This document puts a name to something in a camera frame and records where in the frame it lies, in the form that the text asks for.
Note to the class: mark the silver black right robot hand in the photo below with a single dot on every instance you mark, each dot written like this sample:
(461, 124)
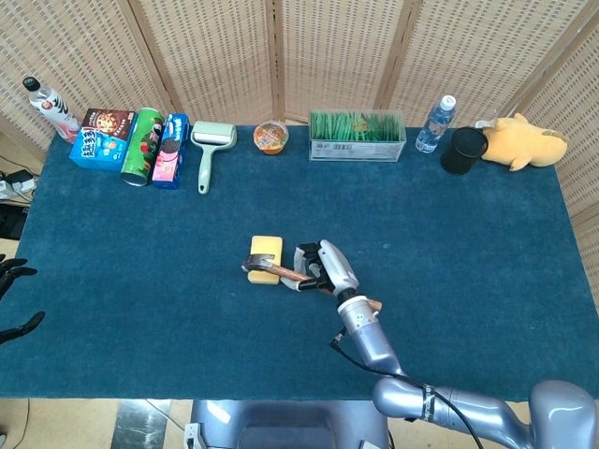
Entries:
(337, 269)

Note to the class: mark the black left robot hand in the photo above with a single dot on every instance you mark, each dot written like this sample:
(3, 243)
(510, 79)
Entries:
(14, 273)

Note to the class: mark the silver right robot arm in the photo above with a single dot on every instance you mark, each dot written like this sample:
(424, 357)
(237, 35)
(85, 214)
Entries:
(369, 341)

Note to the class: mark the yellow sponge green base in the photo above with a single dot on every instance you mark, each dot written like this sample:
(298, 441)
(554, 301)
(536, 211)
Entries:
(267, 245)

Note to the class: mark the black bag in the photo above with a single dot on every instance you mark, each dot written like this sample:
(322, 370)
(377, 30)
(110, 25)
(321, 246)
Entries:
(11, 223)

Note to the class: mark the white power strip with adapter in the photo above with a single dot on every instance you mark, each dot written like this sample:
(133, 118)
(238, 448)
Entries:
(18, 183)

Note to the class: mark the blue table cloth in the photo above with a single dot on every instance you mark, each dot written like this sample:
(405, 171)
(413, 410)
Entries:
(140, 257)

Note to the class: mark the clear box of green packets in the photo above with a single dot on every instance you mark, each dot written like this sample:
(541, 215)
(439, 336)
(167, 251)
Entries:
(355, 140)

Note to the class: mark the orange instant noodle cup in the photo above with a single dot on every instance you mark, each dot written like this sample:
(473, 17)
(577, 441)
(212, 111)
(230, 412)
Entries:
(270, 136)

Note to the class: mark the blue snack box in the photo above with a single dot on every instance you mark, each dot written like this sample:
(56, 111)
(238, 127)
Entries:
(96, 149)

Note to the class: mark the silver robot torso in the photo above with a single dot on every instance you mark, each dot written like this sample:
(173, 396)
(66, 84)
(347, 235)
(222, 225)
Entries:
(290, 425)

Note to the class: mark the black mesh pen holder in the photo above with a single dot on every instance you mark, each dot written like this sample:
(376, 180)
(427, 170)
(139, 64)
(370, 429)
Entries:
(461, 154)

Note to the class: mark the pale green lint roller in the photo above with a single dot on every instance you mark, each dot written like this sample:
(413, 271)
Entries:
(204, 163)

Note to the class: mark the clear water bottle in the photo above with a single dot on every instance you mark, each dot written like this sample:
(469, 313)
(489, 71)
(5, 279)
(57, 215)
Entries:
(433, 128)

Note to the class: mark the green chips can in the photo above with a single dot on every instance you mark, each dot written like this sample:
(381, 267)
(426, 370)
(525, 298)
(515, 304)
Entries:
(140, 154)

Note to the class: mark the brown cookie box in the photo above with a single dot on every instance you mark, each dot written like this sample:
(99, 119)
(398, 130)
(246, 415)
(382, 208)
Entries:
(107, 122)

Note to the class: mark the blue pink cookie box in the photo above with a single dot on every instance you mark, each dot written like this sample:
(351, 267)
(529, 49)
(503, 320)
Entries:
(170, 154)

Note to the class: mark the yellow plush toy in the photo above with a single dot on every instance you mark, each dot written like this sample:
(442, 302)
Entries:
(524, 142)

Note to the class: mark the woven folding screen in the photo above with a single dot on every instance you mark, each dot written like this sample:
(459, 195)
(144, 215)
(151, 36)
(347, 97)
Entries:
(210, 56)

